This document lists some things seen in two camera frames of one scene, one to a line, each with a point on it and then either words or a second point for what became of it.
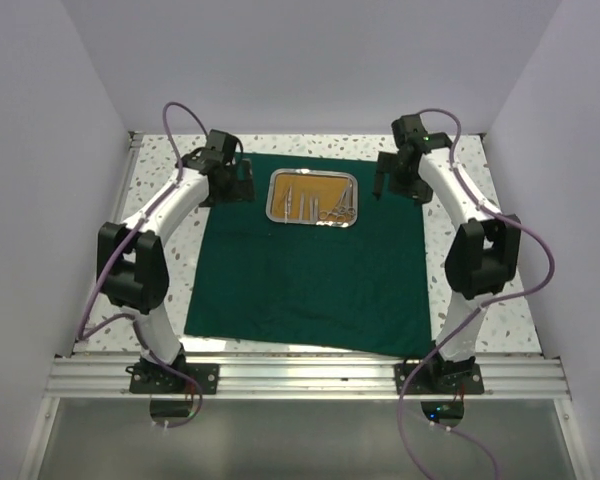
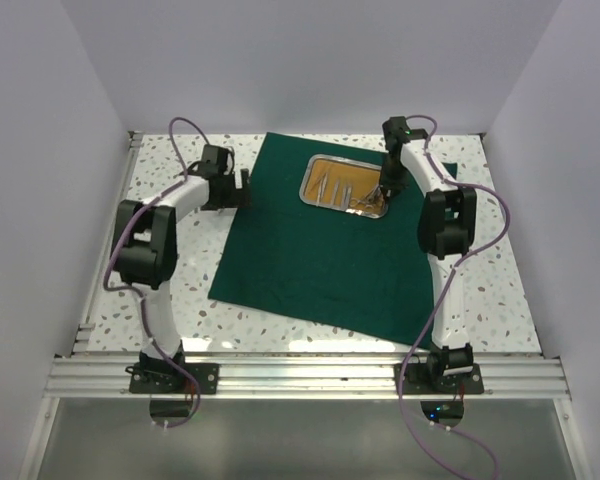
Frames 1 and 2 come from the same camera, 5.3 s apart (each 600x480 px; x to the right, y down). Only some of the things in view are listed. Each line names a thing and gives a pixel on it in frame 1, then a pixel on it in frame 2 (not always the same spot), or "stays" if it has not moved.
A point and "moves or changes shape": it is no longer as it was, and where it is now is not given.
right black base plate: [440, 379] stays
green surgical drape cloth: [362, 287] moves or changes shape
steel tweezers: [288, 203] to [321, 188]
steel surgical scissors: [342, 210] to [367, 201]
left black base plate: [158, 379] stays
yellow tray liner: [311, 196] to [350, 187]
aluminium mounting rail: [317, 376] stays
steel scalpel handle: [313, 209] to [346, 194]
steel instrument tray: [316, 197] to [344, 185]
